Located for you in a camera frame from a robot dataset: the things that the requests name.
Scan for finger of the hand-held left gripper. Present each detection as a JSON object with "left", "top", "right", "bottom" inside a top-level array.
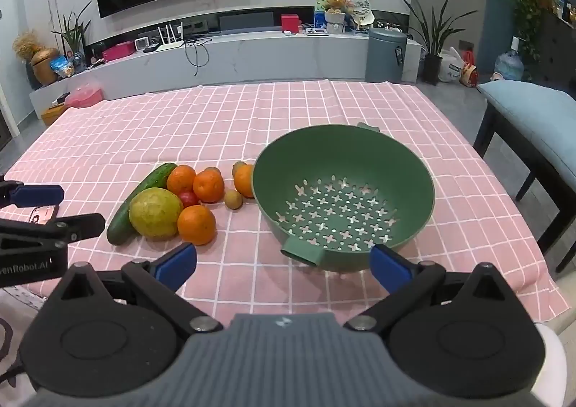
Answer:
[
  {"left": 0, "top": 180, "right": 64, "bottom": 210},
  {"left": 0, "top": 213, "right": 106, "bottom": 250}
]

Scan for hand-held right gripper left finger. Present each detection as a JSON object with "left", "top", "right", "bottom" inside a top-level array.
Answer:
[{"left": 60, "top": 243, "right": 222, "bottom": 333}]

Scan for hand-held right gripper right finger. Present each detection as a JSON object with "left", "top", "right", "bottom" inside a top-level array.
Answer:
[{"left": 346, "top": 244, "right": 509, "bottom": 332}]

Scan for green cucumber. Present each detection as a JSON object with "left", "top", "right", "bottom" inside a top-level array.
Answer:
[{"left": 107, "top": 163, "right": 179, "bottom": 246}]

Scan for orange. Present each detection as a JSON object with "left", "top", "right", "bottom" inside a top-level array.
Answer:
[
  {"left": 193, "top": 169, "right": 225, "bottom": 204},
  {"left": 233, "top": 164, "right": 256, "bottom": 199},
  {"left": 166, "top": 165, "right": 198, "bottom": 195},
  {"left": 177, "top": 205, "right": 217, "bottom": 246}
]

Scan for green plastic colander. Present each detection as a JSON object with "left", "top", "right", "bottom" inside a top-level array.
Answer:
[{"left": 252, "top": 121, "right": 436, "bottom": 275}]

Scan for yellow box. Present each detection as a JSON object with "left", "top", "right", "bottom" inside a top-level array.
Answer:
[{"left": 40, "top": 103, "right": 68, "bottom": 126}]

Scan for pink plastic storage box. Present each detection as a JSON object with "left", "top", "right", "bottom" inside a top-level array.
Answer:
[{"left": 65, "top": 83, "right": 105, "bottom": 108}]

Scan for golden round vase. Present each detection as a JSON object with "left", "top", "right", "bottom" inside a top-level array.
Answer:
[{"left": 31, "top": 47, "right": 60, "bottom": 86}]

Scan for blue snack bag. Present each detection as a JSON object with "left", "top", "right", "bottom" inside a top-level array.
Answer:
[{"left": 49, "top": 55, "right": 75, "bottom": 77}]

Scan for dried grass bunch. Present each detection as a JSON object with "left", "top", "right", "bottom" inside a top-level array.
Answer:
[{"left": 13, "top": 31, "right": 41, "bottom": 61}]

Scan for small green potted plant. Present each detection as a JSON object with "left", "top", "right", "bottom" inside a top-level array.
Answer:
[{"left": 51, "top": 2, "right": 93, "bottom": 70}]

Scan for pink flat box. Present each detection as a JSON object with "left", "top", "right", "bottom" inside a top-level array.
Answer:
[{"left": 103, "top": 41, "right": 136, "bottom": 62}]

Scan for pink checked tablecloth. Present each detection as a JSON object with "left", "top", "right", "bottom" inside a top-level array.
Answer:
[{"left": 0, "top": 80, "right": 572, "bottom": 322}]

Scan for white router with antennas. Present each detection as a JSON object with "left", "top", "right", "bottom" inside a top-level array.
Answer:
[{"left": 144, "top": 22, "right": 186, "bottom": 52}]

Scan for long-leaf plant in black pot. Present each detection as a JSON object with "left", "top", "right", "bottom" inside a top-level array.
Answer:
[{"left": 400, "top": 0, "right": 478, "bottom": 86}]

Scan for white plastic bag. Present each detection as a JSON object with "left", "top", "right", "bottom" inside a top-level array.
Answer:
[{"left": 437, "top": 47, "right": 464, "bottom": 83}]

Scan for orange and red bag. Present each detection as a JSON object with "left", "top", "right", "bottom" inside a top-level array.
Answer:
[{"left": 459, "top": 51, "right": 478, "bottom": 87}]

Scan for grey pedal trash bin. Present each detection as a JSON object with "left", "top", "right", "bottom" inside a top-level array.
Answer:
[{"left": 364, "top": 28, "right": 409, "bottom": 84}]

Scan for black bench with blue cushion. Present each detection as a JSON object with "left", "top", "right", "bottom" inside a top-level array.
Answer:
[{"left": 472, "top": 81, "right": 576, "bottom": 273}]

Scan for white television cabinet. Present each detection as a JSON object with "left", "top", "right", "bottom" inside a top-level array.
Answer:
[{"left": 29, "top": 6, "right": 424, "bottom": 113}]

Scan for large blue water bottle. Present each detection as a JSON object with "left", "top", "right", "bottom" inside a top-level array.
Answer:
[{"left": 495, "top": 39, "right": 525, "bottom": 81}]

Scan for white knitted pot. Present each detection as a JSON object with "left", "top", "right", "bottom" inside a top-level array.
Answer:
[{"left": 325, "top": 11, "right": 346, "bottom": 34}]

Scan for dark sideboard cabinet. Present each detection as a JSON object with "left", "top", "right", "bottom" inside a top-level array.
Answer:
[{"left": 537, "top": 11, "right": 576, "bottom": 93}]

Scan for black cable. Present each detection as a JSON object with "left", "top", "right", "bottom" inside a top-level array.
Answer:
[{"left": 184, "top": 36, "right": 212, "bottom": 77}]

